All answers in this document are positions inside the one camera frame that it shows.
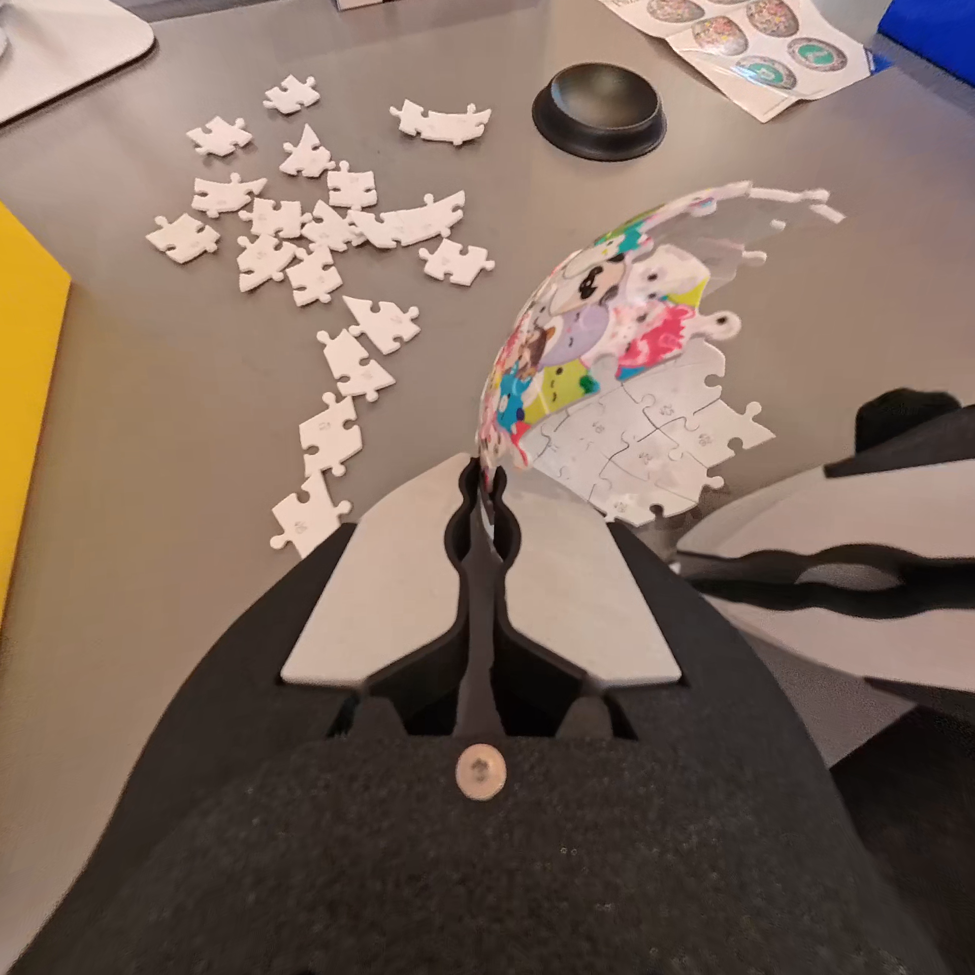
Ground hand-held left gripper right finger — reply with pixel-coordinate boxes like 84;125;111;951
487;466;683;684

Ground blue plastic bin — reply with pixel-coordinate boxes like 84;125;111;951
876;0;975;86

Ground group of white puzzle pieces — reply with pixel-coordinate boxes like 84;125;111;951
145;74;496;561

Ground black round puzzle stand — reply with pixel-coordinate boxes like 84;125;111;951
532;63;668;161

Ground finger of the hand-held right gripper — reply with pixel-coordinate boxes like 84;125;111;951
681;575;975;694
674;456;975;588

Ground printed sticker sheet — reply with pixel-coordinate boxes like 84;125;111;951
598;0;873;124

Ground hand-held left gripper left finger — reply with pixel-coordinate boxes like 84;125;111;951
280;453;469;687

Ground yellow plastic bin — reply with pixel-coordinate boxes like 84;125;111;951
0;202;72;626

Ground person's dark pants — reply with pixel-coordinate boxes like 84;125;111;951
830;708;975;975

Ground white flat pad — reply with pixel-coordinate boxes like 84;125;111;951
0;0;157;126

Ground partly built colourful puzzle ball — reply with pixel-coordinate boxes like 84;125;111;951
476;181;847;528

